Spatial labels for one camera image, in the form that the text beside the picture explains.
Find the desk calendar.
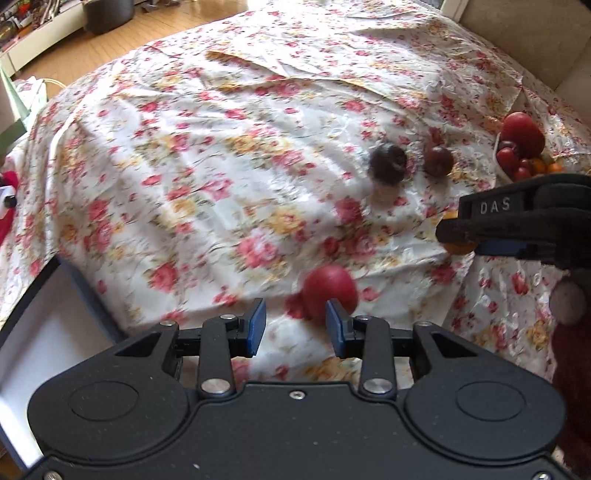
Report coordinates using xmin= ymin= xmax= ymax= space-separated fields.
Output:
xmin=0 ymin=69 xmax=49 ymax=153

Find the pinkish red tomato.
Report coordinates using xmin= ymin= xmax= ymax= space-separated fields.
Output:
xmin=302 ymin=264 xmax=359 ymax=324

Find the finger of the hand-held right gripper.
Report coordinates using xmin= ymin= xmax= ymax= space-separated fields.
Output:
xmin=436 ymin=184 xmax=539 ymax=244
xmin=475 ymin=237 xmax=557 ymax=269

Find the person's right forearm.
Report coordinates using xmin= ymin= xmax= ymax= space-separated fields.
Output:
xmin=550 ymin=320 xmax=591 ymax=480

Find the person's right hand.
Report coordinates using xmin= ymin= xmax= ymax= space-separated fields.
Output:
xmin=549 ymin=276 xmax=591 ymax=328

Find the dark red plum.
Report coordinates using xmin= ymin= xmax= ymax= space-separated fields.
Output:
xmin=424 ymin=146 xmax=454 ymax=177

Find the black round stool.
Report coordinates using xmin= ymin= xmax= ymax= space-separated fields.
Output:
xmin=83 ymin=0 xmax=136 ymax=36

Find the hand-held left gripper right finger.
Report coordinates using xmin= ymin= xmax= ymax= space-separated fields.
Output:
xmin=324 ymin=298 xmax=479 ymax=400

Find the wrinkled dark plum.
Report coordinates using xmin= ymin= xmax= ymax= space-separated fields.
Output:
xmin=369 ymin=143 xmax=408 ymax=186

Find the pink plate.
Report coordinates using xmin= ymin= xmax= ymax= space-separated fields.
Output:
xmin=0 ymin=171 xmax=19 ymax=245

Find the black box with white inside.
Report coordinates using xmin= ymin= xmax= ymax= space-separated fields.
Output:
xmin=0 ymin=255 xmax=123 ymax=472

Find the floral tablecloth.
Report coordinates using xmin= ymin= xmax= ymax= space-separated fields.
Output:
xmin=0 ymin=0 xmax=591 ymax=467

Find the orange tomato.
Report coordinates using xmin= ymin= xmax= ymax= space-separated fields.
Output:
xmin=442 ymin=210 xmax=477 ymax=256

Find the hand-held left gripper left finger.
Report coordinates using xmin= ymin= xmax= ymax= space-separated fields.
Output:
xmin=114 ymin=298 xmax=269 ymax=400

